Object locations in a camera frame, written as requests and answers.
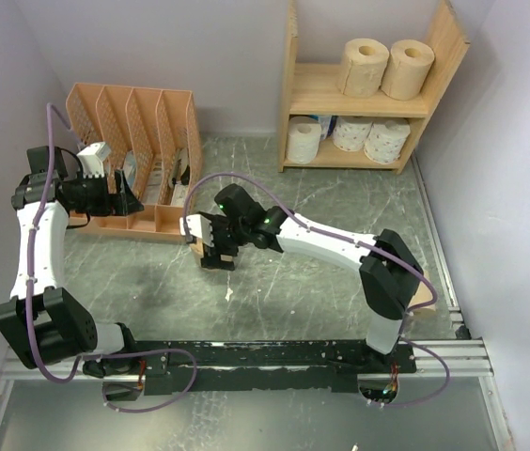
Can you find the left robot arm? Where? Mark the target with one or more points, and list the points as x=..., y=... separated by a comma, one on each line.
x=42, y=322

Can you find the wooden two-tier shelf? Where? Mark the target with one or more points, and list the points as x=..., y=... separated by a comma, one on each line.
x=310, y=89

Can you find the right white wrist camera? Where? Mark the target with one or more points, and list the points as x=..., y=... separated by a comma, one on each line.
x=196, y=227

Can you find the white patterned roll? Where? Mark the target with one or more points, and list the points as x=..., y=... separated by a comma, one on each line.
x=350, y=133
x=386, y=139

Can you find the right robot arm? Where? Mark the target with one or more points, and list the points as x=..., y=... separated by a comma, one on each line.
x=389, y=273

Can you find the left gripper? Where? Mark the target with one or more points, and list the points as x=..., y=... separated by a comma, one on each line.
x=122, y=203

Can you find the brown roll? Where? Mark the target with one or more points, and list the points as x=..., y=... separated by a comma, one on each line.
x=421, y=296
x=362, y=67
x=407, y=69
x=197, y=249

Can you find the white patterned roll front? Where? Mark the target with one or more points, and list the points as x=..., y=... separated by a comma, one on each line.
x=386, y=139

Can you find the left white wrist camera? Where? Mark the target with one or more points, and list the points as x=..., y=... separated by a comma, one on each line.
x=94, y=160

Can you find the plain white roll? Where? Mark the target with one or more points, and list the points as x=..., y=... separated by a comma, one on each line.
x=303, y=139

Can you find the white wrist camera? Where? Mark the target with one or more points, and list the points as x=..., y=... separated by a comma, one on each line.
x=196, y=227
x=94, y=160

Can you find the blue white roll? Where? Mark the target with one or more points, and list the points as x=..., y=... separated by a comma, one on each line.
x=327, y=124

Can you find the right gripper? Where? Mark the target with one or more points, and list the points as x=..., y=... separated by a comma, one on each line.
x=211, y=255

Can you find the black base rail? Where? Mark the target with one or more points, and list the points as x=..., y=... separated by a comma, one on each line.
x=334, y=364

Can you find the peach plastic file organizer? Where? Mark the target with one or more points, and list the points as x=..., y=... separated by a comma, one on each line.
x=144, y=123

